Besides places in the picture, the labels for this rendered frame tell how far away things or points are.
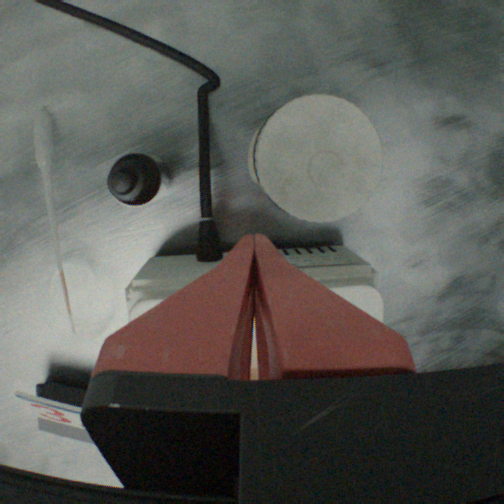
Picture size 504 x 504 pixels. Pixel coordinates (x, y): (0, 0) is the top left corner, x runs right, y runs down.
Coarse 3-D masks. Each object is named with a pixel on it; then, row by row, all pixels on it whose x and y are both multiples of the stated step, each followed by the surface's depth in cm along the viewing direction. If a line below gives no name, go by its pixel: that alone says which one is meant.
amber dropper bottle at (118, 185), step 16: (128, 160) 21; (144, 160) 21; (160, 160) 24; (112, 176) 19; (128, 176) 19; (144, 176) 20; (160, 176) 22; (112, 192) 20; (128, 192) 19; (144, 192) 21; (160, 192) 23
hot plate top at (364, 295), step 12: (336, 288) 18; (348, 288) 18; (360, 288) 19; (372, 288) 19; (144, 300) 18; (156, 300) 18; (348, 300) 19; (360, 300) 19; (372, 300) 19; (132, 312) 18; (372, 312) 19; (252, 348) 19; (252, 360) 19
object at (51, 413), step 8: (24, 400) 24; (32, 408) 26; (40, 408) 25; (48, 408) 25; (48, 416) 27; (56, 416) 26; (64, 416) 26; (72, 416) 25; (72, 424) 28; (80, 424) 27
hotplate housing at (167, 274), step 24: (216, 240) 23; (144, 264) 23; (168, 264) 23; (192, 264) 23; (216, 264) 22; (312, 264) 21; (336, 264) 21; (360, 264) 21; (144, 288) 20; (168, 288) 20
